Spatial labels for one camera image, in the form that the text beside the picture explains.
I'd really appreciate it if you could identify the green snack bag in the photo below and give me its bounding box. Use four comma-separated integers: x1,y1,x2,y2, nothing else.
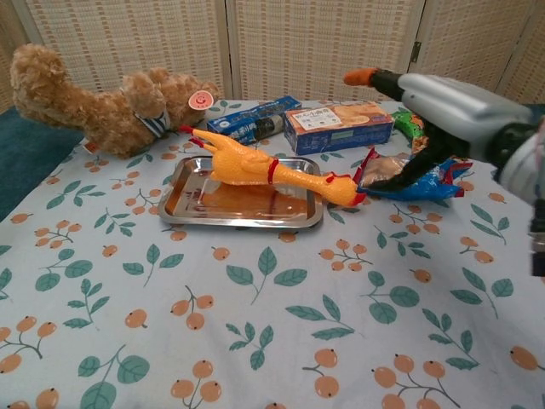
391,108,432,150

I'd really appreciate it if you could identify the floral fruit print tablecloth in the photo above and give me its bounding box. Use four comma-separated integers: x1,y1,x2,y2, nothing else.
0,98,545,409

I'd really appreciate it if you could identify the blue orange biscuit box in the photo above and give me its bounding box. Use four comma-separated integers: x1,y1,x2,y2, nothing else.
283,101,395,156

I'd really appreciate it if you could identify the blue cookie roll package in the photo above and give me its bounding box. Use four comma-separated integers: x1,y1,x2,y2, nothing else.
206,95,303,151

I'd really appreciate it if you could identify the brown plush teddy bear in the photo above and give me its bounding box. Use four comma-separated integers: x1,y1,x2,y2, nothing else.
9,43,221,160

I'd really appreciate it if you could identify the beige woven folding screen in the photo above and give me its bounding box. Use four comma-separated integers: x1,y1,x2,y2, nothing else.
0,0,545,114

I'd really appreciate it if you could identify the blue snack bag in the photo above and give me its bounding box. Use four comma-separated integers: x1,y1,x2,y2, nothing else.
347,147,474,202

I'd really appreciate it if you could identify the yellow rubber chicken toy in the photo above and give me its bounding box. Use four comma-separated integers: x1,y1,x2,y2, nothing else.
178,124,367,209

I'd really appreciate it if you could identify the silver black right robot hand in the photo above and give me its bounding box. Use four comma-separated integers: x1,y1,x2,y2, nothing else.
343,66,537,192

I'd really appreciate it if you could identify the silver metal tray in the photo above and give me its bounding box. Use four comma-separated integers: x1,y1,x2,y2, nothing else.
158,155,324,231

